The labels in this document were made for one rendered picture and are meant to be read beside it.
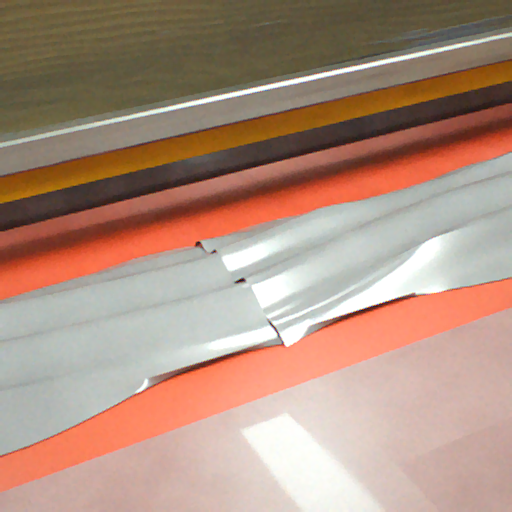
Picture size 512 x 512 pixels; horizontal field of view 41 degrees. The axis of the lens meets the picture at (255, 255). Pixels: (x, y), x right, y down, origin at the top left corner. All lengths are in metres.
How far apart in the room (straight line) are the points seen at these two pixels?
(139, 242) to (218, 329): 0.08
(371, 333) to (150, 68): 0.12
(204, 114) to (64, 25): 0.05
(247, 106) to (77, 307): 0.09
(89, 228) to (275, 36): 0.09
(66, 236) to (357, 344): 0.13
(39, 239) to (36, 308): 0.07
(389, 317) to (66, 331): 0.07
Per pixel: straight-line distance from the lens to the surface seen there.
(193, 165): 0.26
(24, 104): 0.23
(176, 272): 0.18
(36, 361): 0.16
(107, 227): 0.25
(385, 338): 0.15
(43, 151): 0.22
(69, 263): 0.22
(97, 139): 0.22
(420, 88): 0.29
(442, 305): 0.17
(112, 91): 0.23
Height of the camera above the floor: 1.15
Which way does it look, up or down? 32 degrees down
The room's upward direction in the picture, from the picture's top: 5 degrees counter-clockwise
